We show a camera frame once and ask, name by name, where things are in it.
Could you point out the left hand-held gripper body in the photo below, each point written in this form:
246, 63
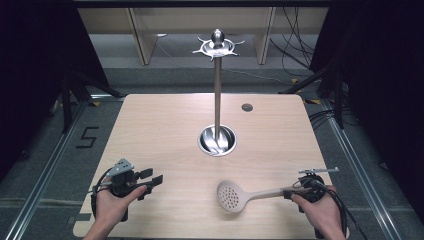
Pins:
122, 181

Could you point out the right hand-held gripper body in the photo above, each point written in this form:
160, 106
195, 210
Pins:
313, 190

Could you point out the beige slotted spoon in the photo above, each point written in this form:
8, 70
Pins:
233, 196

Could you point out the person's right hand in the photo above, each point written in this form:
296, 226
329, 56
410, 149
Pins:
318, 213

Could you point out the person's left hand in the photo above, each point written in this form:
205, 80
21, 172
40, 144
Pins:
111, 206

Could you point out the black tape floor marking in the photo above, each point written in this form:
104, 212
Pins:
88, 137

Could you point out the black metal tripod stand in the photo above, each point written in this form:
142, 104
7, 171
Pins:
328, 86
71, 93

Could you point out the steel utensil hanging stand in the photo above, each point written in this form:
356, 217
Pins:
217, 100

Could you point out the black curtain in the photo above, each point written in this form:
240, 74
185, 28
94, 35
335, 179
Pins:
40, 76
380, 93

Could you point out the aluminium floor rail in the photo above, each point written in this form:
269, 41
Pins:
360, 170
46, 170

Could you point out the beige wooden desk frame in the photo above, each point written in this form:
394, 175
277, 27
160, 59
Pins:
200, 23

